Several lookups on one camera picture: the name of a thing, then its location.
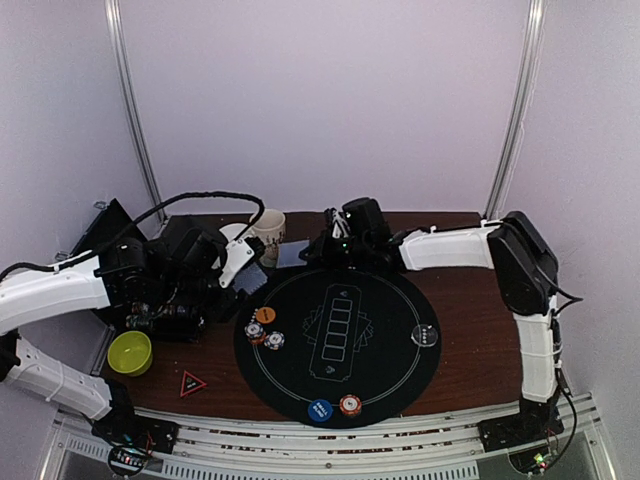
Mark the white floral mug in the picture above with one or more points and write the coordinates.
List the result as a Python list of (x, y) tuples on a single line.
[(270, 228)]

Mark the white saucer orange base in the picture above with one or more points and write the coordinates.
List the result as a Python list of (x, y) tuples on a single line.
[(236, 232)]

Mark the aluminium frame post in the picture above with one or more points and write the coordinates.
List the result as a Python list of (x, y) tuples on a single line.
[(524, 92), (118, 41)]

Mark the orange big blind button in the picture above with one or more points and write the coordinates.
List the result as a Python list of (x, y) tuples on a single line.
[(265, 315)]

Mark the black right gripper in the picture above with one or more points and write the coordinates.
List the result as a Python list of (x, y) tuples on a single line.
[(323, 247)]

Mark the blue small blind button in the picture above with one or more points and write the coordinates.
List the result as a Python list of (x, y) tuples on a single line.
[(320, 411)]

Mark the aluminium front rail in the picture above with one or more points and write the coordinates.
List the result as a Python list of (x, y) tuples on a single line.
[(438, 446)]

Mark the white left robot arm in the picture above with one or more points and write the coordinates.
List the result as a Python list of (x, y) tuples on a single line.
[(139, 275)]

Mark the red poker chip stack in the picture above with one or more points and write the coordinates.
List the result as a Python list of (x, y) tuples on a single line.
[(350, 405)]

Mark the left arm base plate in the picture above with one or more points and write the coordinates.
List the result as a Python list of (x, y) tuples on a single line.
[(146, 434)]

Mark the clear dealer button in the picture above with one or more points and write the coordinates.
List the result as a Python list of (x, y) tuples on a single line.
[(424, 336)]

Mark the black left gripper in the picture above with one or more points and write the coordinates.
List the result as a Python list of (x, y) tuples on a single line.
[(221, 310)]

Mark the blue playing card deck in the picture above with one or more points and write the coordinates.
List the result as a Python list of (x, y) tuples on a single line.
[(252, 280)]

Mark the blue white poker chip stack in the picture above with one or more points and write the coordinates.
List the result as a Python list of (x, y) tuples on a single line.
[(255, 333)]

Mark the right aluminium frame post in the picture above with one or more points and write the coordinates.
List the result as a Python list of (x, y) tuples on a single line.
[(524, 92)]

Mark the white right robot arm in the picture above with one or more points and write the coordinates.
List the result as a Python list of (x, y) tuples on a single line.
[(526, 270)]

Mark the red black triangle token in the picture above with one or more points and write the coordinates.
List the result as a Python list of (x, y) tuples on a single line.
[(191, 384)]

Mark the lime green bowl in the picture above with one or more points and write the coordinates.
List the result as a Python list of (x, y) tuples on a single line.
[(130, 354)]

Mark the blue card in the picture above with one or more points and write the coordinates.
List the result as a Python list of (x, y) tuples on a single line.
[(289, 254)]

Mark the dark white poker chip stack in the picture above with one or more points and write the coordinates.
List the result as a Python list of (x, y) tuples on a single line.
[(274, 340)]

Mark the left aluminium frame post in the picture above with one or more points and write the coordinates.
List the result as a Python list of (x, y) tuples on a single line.
[(118, 41)]

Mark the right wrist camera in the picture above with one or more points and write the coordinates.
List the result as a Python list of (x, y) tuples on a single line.
[(336, 223)]

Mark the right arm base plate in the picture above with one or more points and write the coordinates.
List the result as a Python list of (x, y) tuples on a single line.
[(516, 430)]

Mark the black poker chip case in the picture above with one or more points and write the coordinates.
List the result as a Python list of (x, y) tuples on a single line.
[(175, 322)]

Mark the round black poker mat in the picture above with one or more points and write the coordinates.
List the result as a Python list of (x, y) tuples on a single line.
[(346, 332)]

